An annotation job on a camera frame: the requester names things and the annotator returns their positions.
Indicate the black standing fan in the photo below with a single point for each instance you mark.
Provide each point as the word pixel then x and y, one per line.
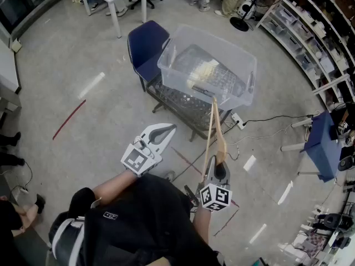
pixel 239 24

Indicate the person's right forearm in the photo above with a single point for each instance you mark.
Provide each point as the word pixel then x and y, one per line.
pixel 202 223

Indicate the black lattice crate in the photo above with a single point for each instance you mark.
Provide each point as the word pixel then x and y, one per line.
pixel 191 112

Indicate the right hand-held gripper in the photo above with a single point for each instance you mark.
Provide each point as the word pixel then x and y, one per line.
pixel 216 197

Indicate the blue table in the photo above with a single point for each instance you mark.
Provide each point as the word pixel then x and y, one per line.
pixel 323 148

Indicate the person's black clothing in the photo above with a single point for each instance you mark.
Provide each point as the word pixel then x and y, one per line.
pixel 144 226

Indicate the person's left forearm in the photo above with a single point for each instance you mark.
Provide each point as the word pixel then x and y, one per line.
pixel 116 186

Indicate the white power strip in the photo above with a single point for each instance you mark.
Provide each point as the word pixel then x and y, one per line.
pixel 238 120

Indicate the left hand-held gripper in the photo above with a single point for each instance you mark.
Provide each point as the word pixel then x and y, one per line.
pixel 136 159

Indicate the white shelving rack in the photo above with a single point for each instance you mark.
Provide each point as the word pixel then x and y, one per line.
pixel 305 37

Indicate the wooden clothes hanger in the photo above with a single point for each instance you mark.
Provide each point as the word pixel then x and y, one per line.
pixel 223 145

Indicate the white speaker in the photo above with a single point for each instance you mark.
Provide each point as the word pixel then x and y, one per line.
pixel 245 8

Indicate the blue office chair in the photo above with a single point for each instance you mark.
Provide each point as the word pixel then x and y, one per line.
pixel 147 40

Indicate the clear plastic storage bin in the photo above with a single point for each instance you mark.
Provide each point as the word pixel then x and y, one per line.
pixel 194 46

